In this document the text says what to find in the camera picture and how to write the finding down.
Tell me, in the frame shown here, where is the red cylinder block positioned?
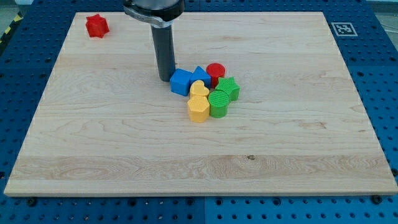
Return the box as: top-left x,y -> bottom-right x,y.
206,63 -> 226,88

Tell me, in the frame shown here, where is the yellow heart block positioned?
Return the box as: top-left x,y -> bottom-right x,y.
190,80 -> 210,98

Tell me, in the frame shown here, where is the yellow hexagon block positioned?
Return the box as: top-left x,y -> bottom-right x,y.
187,95 -> 210,123

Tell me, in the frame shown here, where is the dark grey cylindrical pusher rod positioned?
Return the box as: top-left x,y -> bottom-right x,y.
151,26 -> 175,82

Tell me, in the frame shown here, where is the blue cube block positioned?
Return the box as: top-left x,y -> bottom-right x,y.
170,68 -> 193,96

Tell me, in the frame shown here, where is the wooden board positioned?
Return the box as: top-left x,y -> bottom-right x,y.
4,12 -> 397,197

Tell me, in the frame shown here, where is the red star block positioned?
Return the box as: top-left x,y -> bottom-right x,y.
85,14 -> 109,38

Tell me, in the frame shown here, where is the blue triangle block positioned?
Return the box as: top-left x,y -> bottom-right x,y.
190,66 -> 211,88

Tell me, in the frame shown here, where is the green cylinder block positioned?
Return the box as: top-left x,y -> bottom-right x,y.
208,90 -> 229,118

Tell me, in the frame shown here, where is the white fiducial marker tag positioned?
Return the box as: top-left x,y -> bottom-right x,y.
331,22 -> 358,37

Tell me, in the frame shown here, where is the green star block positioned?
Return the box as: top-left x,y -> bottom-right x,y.
215,77 -> 240,101

